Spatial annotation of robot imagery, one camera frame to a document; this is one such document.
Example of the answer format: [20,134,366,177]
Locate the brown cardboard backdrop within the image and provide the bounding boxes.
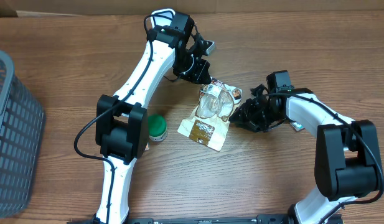
[0,0,384,17]

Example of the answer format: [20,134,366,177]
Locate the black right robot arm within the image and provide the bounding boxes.
[229,70,384,224]

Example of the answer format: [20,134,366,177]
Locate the white barcode scanner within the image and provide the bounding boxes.
[150,8,176,27]

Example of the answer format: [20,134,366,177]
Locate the grey plastic mesh basket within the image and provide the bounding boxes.
[0,50,46,218]

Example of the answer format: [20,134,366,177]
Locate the green lid jar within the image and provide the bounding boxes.
[148,114,167,142]

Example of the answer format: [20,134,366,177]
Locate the brown Pantree snack pouch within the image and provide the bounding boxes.
[178,78,243,151]

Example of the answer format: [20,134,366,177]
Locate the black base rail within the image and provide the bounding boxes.
[125,214,297,224]

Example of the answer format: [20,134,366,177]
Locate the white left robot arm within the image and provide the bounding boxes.
[93,9,215,223]

